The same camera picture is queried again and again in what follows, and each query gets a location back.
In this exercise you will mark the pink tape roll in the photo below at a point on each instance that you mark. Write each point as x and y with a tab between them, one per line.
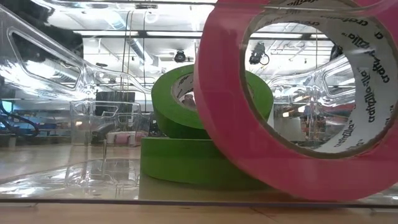
224	109

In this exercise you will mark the green tape roll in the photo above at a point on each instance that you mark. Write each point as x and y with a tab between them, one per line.
174	161
168	105

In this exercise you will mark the pink white stapler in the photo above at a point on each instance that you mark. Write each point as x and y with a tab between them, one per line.
124	138

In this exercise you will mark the black stapler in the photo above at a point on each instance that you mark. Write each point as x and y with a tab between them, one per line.
101	132

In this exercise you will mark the clear plastic bin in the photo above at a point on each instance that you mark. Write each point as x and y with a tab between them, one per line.
62	179
81	124

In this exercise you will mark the black overhead camera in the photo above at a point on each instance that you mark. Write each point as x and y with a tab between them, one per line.
179	56

